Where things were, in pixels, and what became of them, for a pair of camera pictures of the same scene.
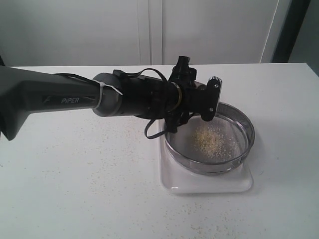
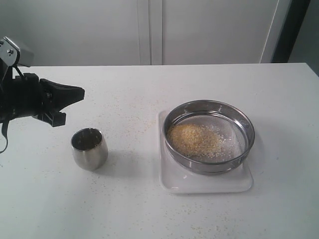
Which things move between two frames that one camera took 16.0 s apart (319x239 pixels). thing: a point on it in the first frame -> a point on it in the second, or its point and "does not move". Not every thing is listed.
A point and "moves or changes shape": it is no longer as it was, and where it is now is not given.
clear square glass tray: [176, 179] does not move
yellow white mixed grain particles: [214, 142] moves or changes shape
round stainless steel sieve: [213, 147] does not move
